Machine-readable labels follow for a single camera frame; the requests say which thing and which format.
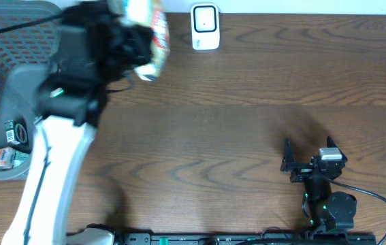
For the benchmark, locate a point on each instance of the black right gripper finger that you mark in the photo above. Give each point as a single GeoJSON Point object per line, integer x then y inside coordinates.
{"type": "Point", "coordinates": [331, 143]}
{"type": "Point", "coordinates": [288, 162]}

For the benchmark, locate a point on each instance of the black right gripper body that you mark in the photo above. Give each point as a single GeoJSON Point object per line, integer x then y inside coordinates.
{"type": "Point", "coordinates": [301, 173]}

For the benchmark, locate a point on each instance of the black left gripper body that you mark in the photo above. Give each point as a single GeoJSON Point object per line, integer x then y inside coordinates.
{"type": "Point", "coordinates": [133, 44]}

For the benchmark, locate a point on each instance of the cream blue snack bag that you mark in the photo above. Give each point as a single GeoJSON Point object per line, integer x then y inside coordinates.
{"type": "Point", "coordinates": [155, 34]}

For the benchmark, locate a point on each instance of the teal green wipes pack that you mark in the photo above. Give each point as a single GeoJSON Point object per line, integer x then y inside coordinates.
{"type": "Point", "coordinates": [20, 158]}

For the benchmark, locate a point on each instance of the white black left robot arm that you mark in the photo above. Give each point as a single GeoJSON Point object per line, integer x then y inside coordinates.
{"type": "Point", "coordinates": [69, 110]}

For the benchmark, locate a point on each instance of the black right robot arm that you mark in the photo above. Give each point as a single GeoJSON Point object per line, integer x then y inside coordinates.
{"type": "Point", "coordinates": [330, 212]}

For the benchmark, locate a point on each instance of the grey plastic mesh basket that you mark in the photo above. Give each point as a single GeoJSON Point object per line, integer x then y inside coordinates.
{"type": "Point", "coordinates": [24, 55]}

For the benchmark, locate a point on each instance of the small green black box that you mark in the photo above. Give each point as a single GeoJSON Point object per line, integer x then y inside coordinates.
{"type": "Point", "coordinates": [16, 133]}

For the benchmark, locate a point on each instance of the orange tissue pack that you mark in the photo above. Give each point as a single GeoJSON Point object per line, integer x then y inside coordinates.
{"type": "Point", "coordinates": [7, 156]}

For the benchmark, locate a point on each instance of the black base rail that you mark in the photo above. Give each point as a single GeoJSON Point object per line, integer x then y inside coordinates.
{"type": "Point", "coordinates": [103, 237]}

